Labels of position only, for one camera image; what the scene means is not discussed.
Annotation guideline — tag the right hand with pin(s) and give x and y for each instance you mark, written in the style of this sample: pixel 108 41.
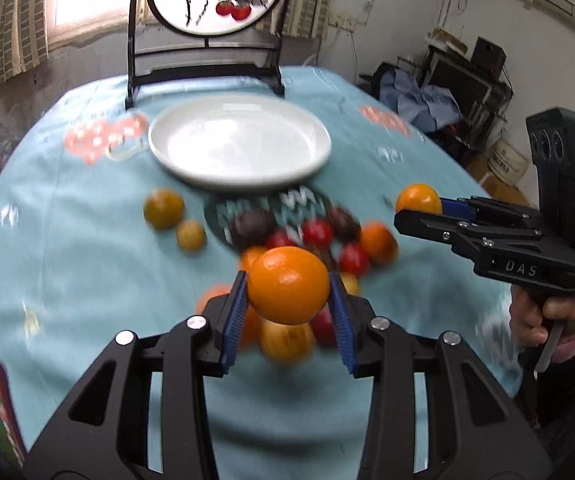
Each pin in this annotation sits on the right hand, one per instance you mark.
pixel 527 322

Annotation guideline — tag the white bucket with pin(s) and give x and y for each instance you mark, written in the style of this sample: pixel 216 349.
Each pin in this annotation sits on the white bucket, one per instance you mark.
pixel 507 163

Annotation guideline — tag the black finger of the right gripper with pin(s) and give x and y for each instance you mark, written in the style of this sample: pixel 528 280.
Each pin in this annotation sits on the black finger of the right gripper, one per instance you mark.
pixel 465 237
pixel 488 212

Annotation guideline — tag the greenish yellow orange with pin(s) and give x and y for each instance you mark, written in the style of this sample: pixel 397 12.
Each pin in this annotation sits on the greenish yellow orange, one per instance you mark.
pixel 163 209

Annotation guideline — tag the round painted table screen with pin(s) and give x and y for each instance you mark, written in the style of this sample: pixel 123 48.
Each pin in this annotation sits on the round painted table screen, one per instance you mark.
pixel 169 40

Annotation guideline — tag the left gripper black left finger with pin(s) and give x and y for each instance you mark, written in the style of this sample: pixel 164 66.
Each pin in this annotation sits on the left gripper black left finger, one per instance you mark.
pixel 139 411

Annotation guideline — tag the black camera box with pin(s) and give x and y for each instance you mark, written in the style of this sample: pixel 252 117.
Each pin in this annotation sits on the black camera box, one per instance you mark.
pixel 551 137

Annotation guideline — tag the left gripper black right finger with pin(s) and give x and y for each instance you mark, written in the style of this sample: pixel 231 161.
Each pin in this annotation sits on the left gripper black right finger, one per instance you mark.
pixel 436 411

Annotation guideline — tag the yellow pear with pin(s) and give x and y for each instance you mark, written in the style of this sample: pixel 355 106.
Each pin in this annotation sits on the yellow pear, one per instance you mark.
pixel 286 344

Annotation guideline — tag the blue clothes pile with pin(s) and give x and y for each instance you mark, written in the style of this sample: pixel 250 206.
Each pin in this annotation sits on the blue clothes pile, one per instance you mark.
pixel 429 108

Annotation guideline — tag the yellow orange fruit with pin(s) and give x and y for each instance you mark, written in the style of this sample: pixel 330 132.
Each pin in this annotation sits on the yellow orange fruit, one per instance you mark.
pixel 249 256

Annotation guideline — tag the black monitor shelf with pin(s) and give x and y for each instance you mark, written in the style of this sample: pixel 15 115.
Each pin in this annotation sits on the black monitor shelf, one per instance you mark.
pixel 482 100

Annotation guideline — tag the red cherry tomato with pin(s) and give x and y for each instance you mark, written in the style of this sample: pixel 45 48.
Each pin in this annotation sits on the red cherry tomato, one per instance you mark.
pixel 280 238
pixel 317 232
pixel 354 260

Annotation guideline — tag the white oval plate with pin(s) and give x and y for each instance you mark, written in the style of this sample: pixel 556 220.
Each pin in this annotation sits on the white oval plate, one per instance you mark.
pixel 236 141

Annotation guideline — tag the small yellow loquat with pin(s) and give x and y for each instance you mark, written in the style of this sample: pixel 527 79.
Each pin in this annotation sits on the small yellow loquat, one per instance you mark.
pixel 191 236

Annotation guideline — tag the light blue tablecloth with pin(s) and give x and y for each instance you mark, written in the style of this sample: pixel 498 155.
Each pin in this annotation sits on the light blue tablecloth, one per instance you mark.
pixel 78 263

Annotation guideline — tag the large orange tangerine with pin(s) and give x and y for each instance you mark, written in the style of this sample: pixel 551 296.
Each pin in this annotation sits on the large orange tangerine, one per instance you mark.
pixel 288 285

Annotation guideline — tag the small orange tangerine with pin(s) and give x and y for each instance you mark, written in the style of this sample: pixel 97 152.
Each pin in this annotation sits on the small orange tangerine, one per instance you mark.
pixel 419 197

